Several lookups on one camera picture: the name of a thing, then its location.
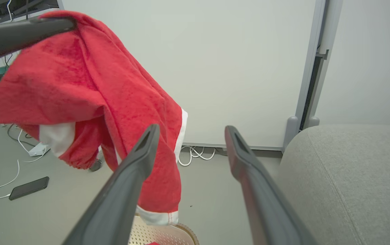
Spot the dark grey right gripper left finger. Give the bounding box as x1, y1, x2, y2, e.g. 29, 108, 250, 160
62, 124, 160, 245

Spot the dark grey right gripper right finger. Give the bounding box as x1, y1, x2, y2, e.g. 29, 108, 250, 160
224, 126, 318, 245

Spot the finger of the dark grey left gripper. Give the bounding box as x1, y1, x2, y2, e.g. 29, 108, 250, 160
0, 17, 77, 64

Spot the red garment with white trim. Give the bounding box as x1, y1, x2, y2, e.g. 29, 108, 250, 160
0, 10, 188, 226

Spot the perforated cream laundry basket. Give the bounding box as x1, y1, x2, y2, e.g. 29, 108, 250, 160
129, 214, 199, 245

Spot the grey fabric sofa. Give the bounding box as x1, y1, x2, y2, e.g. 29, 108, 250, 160
276, 124, 390, 245

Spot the black smartphone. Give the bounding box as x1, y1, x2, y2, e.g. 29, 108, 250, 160
9, 176, 50, 201

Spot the white power adapter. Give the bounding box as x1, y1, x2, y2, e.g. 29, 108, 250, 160
29, 143, 48, 157

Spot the white coiled cable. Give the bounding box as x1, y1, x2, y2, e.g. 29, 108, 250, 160
178, 146, 216, 167

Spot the white charging cable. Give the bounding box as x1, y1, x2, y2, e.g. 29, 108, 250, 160
0, 128, 47, 199

